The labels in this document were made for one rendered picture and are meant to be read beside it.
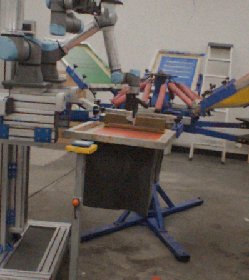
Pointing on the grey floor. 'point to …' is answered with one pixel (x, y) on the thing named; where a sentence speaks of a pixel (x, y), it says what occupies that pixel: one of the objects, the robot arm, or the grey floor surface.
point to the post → (78, 205)
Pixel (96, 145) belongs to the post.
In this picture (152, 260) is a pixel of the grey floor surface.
